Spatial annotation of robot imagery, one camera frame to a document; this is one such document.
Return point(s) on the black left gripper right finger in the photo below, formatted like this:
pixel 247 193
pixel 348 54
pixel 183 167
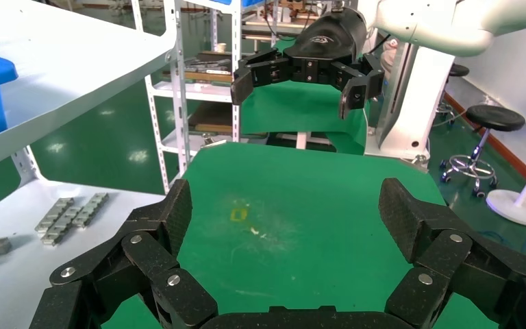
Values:
pixel 444 254

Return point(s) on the black round stool chrome base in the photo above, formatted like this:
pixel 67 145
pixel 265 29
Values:
pixel 494 118

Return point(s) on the green cloth on background table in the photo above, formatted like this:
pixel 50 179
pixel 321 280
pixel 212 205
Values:
pixel 299 106

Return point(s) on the white slotted storage rack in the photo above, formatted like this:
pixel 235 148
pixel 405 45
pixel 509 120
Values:
pixel 195 91

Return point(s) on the cluttered background workbench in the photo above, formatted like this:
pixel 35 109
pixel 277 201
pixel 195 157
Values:
pixel 267 22

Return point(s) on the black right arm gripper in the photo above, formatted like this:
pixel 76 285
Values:
pixel 326 43

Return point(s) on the grey ribbed metal bar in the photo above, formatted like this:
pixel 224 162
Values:
pixel 62 226
pixel 90 210
pixel 54 214

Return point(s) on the white pedestal fan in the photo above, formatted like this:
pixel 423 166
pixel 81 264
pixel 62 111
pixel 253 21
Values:
pixel 517 206

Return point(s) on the pile of metal parts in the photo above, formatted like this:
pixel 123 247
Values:
pixel 206 68

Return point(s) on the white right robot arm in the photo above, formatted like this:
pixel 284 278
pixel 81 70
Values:
pixel 444 22

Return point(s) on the black round stool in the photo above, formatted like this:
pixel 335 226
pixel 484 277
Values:
pixel 458 70

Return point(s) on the white robot body column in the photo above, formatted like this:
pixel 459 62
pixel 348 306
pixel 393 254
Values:
pixel 408 109

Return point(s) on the white metal shelf rack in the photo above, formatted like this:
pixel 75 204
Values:
pixel 77 59

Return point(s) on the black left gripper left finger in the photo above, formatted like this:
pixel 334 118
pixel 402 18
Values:
pixel 147 254

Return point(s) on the white paper cup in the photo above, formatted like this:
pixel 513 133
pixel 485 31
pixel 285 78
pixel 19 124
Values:
pixel 221 47

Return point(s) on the brown wooden board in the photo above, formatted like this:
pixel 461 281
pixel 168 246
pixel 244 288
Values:
pixel 213 118

